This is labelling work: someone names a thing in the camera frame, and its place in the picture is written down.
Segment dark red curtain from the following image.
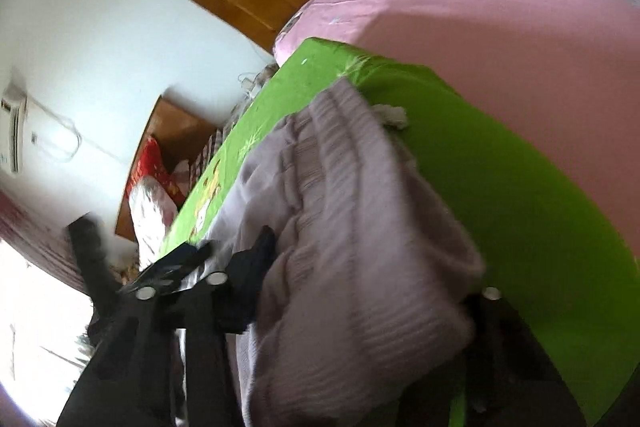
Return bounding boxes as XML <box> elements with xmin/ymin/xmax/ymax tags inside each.
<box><xmin>0</xmin><ymin>189</ymin><xmax>88</xmax><ymax>295</ymax></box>

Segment white air conditioner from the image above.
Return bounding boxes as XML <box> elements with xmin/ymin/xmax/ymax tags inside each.
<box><xmin>0</xmin><ymin>84</ymin><xmax>30</xmax><ymax>176</ymax></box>

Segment green printed blanket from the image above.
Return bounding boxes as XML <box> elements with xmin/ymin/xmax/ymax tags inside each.
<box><xmin>159</xmin><ymin>37</ymin><xmax>640</xmax><ymax>427</ymax></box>

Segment bright window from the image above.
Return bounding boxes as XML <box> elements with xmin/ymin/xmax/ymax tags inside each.
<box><xmin>0</xmin><ymin>239</ymin><xmax>98</xmax><ymax>423</ymax></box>

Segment red and white pillow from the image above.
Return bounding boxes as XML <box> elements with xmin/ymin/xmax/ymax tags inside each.
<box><xmin>125</xmin><ymin>137</ymin><xmax>186</xmax><ymax>270</ymax></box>

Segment small wooden headboard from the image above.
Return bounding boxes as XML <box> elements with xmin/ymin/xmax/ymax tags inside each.
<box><xmin>114</xmin><ymin>94</ymin><xmax>221</xmax><ymax>243</ymax></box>

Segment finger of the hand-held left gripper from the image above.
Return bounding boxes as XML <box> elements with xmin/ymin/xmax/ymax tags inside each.
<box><xmin>119</xmin><ymin>242</ymin><xmax>213</xmax><ymax>293</ymax></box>

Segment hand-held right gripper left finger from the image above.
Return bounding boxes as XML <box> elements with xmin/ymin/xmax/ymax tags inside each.
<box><xmin>57</xmin><ymin>226</ymin><xmax>277</xmax><ymax>427</ymax></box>

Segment striped bed cloth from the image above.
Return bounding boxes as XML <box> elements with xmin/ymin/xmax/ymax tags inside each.
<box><xmin>187</xmin><ymin>104</ymin><xmax>241</xmax><ymax>180</ymax></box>

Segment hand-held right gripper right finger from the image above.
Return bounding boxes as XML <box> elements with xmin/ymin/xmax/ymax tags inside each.
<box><xmin>400</xmin><ymin>288</ymin><xmax>587</xmax><ymax>427</ymax></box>

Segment air conditioner hose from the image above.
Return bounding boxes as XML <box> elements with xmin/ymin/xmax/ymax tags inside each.
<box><xmin>26</xmin><ymin>96</ymin><xmax>85</xmax><ymax>164</ymax></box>

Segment mauve pants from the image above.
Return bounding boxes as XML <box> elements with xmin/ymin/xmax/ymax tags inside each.
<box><xmin>204</xmin><ymin>77</ymin><xmax>490</xmax><ymax>427</ymax></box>

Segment pink bedspread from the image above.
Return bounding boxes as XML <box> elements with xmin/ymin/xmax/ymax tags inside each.
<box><xmin>272</xmin><ymin>0</ymin><xmax>640</xmax><ymax>258</ymax></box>

